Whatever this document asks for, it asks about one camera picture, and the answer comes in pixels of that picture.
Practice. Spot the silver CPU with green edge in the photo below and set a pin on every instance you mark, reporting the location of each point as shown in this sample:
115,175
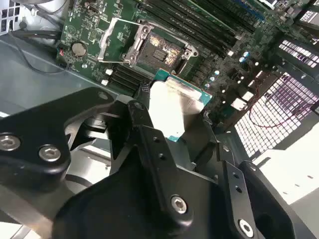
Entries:
172,109

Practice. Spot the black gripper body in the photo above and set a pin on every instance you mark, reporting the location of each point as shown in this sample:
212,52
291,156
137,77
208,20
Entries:
124,204

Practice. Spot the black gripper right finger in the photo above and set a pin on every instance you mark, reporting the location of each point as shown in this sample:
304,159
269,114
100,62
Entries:
239,199

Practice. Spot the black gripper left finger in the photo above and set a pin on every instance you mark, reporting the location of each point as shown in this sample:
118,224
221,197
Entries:
37,119

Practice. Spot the metal socket cover frame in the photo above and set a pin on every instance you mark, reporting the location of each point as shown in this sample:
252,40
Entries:
104,47

